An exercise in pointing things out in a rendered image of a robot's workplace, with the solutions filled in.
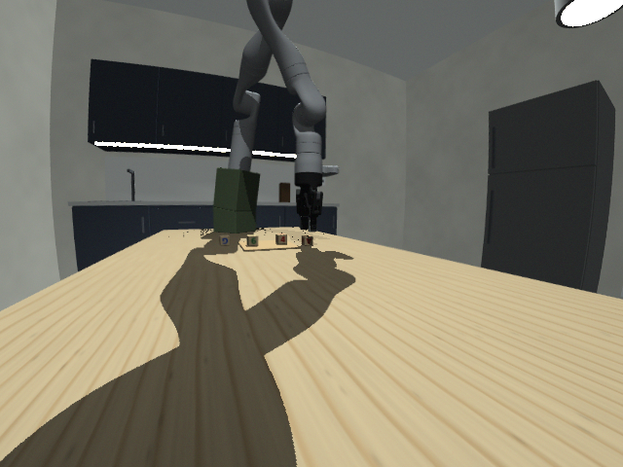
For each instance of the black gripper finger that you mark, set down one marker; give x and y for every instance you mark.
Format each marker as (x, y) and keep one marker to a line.
(302, 211)
(316, 202)

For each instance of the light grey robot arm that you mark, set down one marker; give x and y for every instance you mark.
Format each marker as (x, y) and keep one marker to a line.
(254, 65)

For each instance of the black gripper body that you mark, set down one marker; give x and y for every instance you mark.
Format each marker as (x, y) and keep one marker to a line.
(308, 181)

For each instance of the beige flat mat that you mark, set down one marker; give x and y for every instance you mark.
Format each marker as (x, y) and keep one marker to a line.
(267, 245)

